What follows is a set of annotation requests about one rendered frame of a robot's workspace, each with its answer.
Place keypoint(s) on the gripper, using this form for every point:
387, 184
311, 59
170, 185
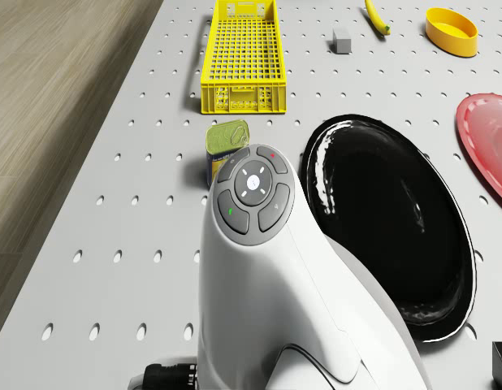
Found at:
170, 373

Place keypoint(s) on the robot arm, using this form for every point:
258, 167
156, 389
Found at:
275, 292

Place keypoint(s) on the flat-sided can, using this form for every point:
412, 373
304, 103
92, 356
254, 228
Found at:
223, 136

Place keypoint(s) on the black plate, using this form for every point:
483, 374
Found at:
377, 203

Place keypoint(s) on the yellow basket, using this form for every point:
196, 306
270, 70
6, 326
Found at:
243, 99

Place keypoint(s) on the grey cube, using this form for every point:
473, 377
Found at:
342, 42

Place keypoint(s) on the red plate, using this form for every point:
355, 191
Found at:
488, 134

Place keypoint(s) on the banana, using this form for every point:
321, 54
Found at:
376, 17

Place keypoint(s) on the yellow bowl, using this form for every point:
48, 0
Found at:
452, 42

